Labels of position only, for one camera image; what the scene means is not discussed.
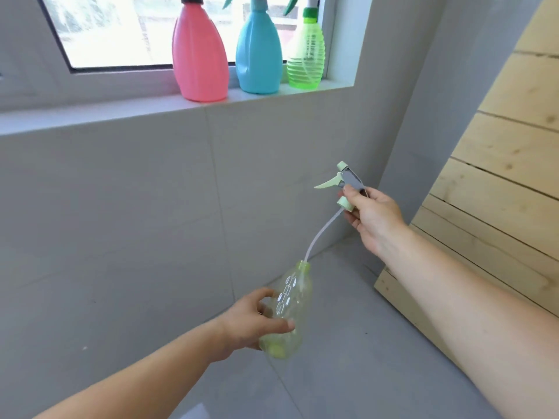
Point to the ribbed bright green spray bottle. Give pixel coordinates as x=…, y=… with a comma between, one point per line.
x=305, y=56

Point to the person's right forearm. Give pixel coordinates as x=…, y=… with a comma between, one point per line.
x=476, y=318

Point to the person's right thumb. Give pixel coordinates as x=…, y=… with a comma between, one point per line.
x=351, y=195

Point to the person's left thumb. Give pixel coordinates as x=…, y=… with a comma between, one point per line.
x=275, y=327

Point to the green grey spray head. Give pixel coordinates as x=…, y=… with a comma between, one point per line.
x=352, y=177

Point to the blue spray bottle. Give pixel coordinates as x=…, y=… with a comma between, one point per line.
x=258, y=52

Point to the pink spray bottle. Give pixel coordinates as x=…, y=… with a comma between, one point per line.
x=198, y=56

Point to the person's left forearm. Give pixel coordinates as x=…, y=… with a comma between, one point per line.
x=144, y=379

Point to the light wooden plank panel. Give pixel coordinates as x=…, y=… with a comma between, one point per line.
x=506, y=161

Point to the person's right hand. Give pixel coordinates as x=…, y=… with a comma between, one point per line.
x=377, y=218

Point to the white window sill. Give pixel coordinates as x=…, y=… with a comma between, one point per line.
x=109, y=111

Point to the clear pale green plastic bottle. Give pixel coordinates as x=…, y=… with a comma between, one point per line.
x=297, y=301

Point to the white framed window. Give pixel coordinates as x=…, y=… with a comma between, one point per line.
x=113, y=34

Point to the person's left hand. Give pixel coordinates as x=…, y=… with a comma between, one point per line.
x=238, y=325

